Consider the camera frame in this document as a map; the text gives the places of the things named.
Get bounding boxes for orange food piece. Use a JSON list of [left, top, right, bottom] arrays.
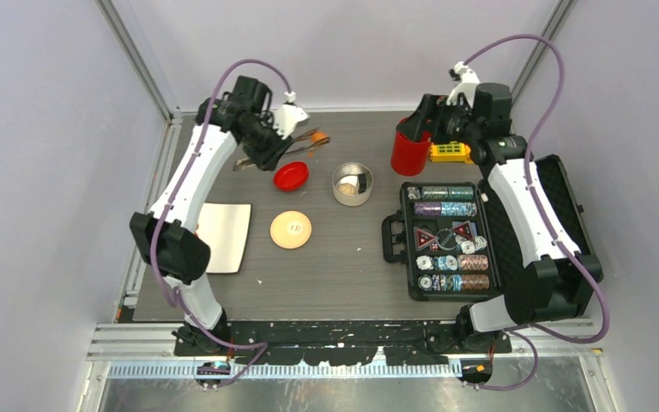
[[311, 131, 330, 146]]

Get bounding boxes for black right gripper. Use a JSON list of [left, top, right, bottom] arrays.
[[397, 93, 483, 146]]

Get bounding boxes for metal tongs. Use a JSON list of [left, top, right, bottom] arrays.
[[232, 128, 331, 172]]

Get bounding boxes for red round lid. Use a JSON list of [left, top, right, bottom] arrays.
[[273, 161, 310, 191]]

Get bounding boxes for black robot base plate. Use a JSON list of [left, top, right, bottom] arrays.
[[172, 320, 511, 367]]

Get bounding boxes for red tall cup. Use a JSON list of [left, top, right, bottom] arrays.
[[390, 130, 432, 176]]

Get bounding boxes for black white sushi piece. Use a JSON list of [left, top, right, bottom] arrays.
[[342, 173, 367, 196]]

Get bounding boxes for beige bun food piece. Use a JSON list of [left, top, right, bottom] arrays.
[[336, 183, 359, 197]]

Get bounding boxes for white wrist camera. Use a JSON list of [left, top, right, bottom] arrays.
[[273, 91, 310, 140], [446, 62, 480, 108]]

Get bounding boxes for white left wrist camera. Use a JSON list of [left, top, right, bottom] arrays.
[[273, 91, 310, 140]]

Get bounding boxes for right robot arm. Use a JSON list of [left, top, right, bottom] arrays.
[[396, 82, 602, 353]]

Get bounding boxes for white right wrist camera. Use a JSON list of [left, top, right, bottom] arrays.
[[446, 62, 480, 108]]

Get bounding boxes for black poker chip case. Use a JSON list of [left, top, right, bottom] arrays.
[[382, 156, 593, 302]]

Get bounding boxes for steel round lunch container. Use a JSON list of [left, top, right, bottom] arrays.
[[332, 162, 373, 207]]

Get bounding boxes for white square plate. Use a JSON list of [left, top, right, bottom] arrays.
[[196, 203, 252, 275]]

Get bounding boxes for yellow tape measure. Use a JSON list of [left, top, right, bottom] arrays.
[[429, 142, 473, 164]]

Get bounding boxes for aluminium frame rail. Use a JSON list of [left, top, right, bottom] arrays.
[[82, 320, 607, 396]]

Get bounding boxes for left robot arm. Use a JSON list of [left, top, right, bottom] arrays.
[[129, 76, 307, 355]]

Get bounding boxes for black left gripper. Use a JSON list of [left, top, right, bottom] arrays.
[[242, 114, 295, 171]]

